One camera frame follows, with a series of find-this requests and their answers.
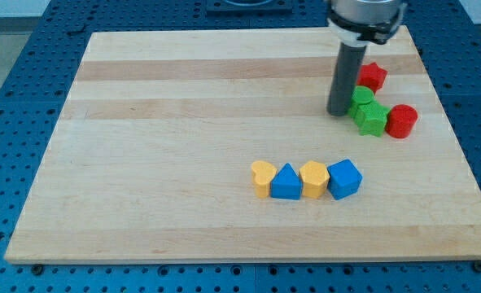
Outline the green star block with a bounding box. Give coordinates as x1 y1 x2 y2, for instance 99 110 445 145
354 101 391 137

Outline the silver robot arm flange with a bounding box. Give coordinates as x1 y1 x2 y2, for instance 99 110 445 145
326 0 408 48

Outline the red star block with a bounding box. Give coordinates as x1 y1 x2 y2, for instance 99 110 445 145
356 63 388 94

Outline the yellow heart block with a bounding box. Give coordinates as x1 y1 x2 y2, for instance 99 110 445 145
251 160 277 199

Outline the blue triangle block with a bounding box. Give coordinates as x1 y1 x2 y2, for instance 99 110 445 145
270 163 303 200

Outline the yellow hexagon block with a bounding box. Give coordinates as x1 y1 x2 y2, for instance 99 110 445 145
299 160 330 199

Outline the wooden board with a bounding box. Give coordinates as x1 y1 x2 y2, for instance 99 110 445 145
5 28 481 265

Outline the blue cube block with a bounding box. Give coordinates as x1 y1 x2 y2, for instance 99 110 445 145
326 159 363 200

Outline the green cylinder block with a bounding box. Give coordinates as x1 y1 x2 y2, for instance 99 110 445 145
348 85 374 118

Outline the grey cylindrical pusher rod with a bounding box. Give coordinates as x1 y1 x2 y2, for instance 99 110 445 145
326 43 366 116

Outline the red cylinder block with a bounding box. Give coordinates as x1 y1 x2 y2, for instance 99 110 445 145
385 104 418 138

